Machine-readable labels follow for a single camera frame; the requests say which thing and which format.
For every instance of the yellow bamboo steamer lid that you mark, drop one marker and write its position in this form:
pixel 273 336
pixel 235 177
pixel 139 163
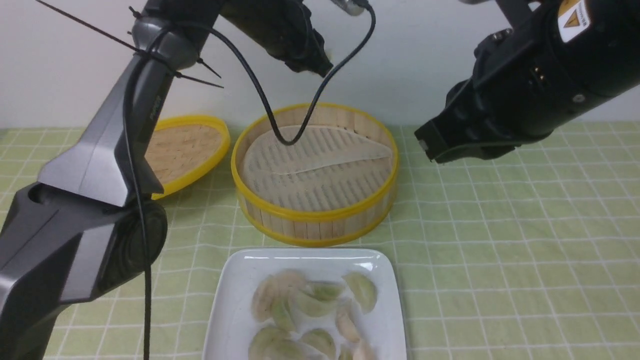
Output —
pixel 184 149

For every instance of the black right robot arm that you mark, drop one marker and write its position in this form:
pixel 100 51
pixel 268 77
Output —
pixel 554 63

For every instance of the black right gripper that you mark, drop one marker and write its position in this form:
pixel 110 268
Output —
pixel 500 107

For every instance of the white square plate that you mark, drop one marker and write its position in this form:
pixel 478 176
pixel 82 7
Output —
pixel 232 327

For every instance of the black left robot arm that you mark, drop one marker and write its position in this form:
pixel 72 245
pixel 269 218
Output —
pixel 88 224

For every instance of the green checked tablecloth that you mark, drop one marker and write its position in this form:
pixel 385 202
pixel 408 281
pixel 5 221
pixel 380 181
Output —
pixel 532 256

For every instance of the small green dumpling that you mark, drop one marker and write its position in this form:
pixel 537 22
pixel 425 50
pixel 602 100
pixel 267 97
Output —
pixel 281 315

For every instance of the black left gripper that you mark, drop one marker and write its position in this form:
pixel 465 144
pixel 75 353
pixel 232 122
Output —
pixel 291 38

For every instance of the yellow bamboo steamer basket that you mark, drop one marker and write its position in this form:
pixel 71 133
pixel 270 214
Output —
pixel 326 228

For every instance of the pale dumpling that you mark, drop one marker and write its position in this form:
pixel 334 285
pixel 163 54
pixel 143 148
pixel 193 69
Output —
pixel 345 324
pixel 290 280
pixel 264 296

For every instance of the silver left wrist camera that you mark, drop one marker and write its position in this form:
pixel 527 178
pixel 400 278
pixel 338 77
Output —
pixel 353 8

